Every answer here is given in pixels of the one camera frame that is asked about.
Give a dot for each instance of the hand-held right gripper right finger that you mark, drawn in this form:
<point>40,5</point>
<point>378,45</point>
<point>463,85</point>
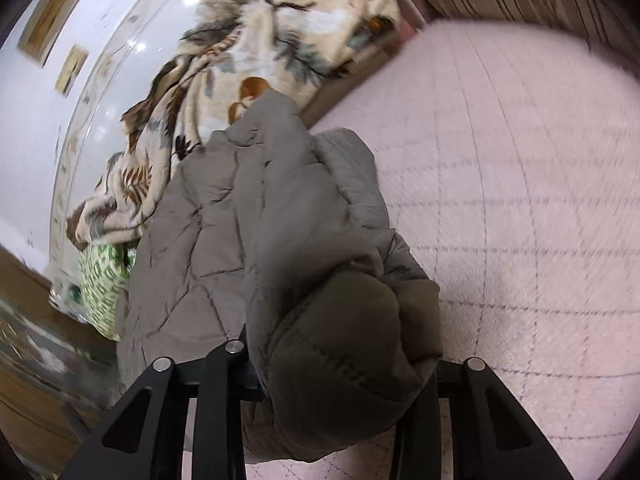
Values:
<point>475,385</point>

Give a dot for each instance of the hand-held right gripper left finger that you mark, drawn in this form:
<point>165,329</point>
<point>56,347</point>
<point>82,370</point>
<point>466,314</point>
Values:
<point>230,375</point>

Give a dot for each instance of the grey puffer jacket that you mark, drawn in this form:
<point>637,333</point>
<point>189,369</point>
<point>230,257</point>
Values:
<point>300,260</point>

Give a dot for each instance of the green checked pillow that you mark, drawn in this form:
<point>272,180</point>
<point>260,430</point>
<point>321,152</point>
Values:
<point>100,285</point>

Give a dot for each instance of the pink checked bed sheet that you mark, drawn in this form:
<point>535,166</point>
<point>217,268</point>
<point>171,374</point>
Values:
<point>525,185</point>

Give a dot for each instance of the leaf print blanket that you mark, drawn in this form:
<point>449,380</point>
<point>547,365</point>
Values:
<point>280,35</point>

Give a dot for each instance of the small wooden picture frame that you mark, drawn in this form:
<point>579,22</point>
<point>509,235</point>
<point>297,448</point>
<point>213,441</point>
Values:
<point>72,70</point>

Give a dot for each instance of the large wooden picture frame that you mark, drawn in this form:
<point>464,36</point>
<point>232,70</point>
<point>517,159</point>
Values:
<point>52,20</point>

